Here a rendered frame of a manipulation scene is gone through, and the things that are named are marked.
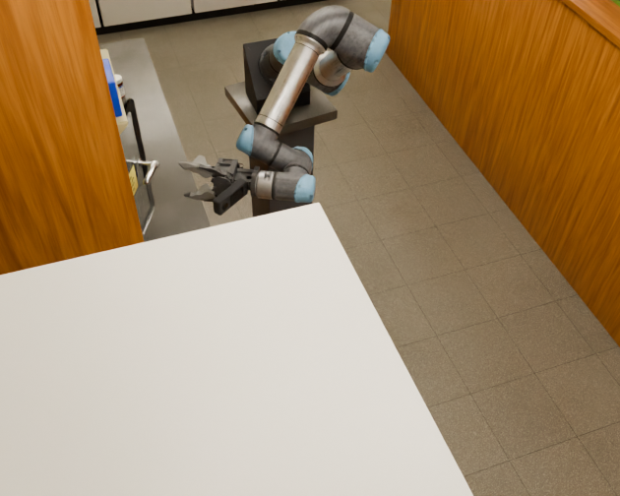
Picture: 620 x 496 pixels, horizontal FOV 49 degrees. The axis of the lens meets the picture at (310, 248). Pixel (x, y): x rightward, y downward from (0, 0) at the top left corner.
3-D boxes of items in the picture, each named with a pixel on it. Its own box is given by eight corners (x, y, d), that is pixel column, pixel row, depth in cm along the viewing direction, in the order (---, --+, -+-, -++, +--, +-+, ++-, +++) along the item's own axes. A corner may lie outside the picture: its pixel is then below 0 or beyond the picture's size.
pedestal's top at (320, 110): (299, 75, 272) (299, 67, 269) (337, 119, 252) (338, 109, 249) (224, 94, 261) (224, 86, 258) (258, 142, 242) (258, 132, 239)
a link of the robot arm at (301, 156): (284, 133, 189) (279, 155, 180) (319, 153, 191) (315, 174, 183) (272, 154, 194) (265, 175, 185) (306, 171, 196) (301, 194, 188)
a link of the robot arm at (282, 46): (278, 33, 234) (286, 21, 220) (311, 53, 237) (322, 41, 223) (263, 64, 232) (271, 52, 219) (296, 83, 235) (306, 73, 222)
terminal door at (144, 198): (120, 282, 185) (88, 170, 155) (153, 206, 205) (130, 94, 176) (123, 282, 184) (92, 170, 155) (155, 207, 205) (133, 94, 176)
